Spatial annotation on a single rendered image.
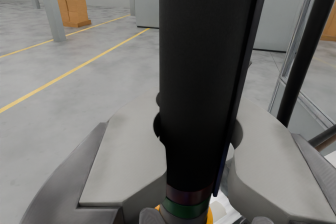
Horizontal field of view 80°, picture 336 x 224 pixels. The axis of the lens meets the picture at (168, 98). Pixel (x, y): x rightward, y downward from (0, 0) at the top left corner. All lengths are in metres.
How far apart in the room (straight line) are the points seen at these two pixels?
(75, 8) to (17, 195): 7.00
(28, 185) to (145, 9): 6.59
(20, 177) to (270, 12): 5.50
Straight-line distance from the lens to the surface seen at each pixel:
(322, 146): 0.32
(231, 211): 0.21
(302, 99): 1.38
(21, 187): 2.28
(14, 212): 2.14
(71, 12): 8.51
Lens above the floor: 1.57
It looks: 31 degrees down
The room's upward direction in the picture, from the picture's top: 1 degrees clockwise
